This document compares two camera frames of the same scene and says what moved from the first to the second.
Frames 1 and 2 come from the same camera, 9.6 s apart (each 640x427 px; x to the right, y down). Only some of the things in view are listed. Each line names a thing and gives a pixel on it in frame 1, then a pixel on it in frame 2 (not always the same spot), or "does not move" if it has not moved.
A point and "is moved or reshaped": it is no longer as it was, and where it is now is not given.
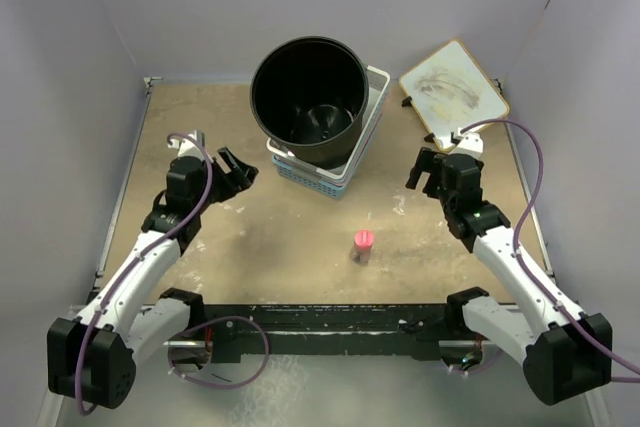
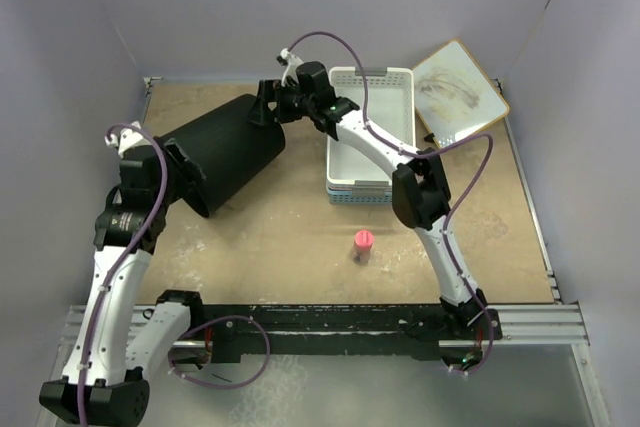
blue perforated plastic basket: x=285 y=171 → x=345 y=197
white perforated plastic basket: x=378 y=82 is moved or reshaped
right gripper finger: x=423 y=164 → x=265 y=109
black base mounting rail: x=418 y=329 does not move
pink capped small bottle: x=363 y=243 does not move
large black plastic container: x=308 y=96 → x=229 y=147
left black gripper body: x=218 y=183 → x=173 y=170
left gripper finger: x=243 y=183 → x=189 y=181
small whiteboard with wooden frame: x=450 y=93 does not move
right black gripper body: x=445 y=195 → x=292 y=107
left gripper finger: x=236 y=167 → x=175 y=151
